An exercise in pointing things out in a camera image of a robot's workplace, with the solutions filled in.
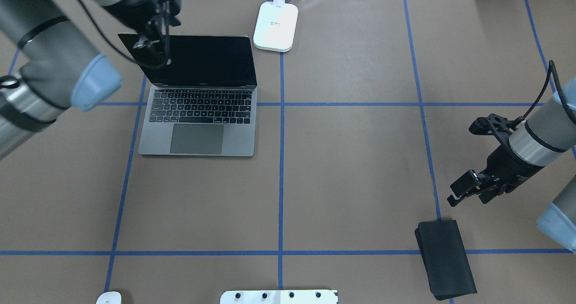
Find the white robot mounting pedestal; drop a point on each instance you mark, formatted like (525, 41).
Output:
(311, 296)

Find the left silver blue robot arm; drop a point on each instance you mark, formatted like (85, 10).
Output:
(64, 69)

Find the grey laptop computer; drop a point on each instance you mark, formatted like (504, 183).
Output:
(204, 102)

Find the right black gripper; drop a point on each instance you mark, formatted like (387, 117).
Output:
(505, 163)

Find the white desk lamp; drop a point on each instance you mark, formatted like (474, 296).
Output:
(275, 27)

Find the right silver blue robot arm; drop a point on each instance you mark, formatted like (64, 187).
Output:
(526, 146)

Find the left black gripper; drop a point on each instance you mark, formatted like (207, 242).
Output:
(129, 15)

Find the white computer mouse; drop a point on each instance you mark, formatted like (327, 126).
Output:
(111, 297)

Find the black mouse pad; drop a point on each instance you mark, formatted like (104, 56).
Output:
(445, 259)

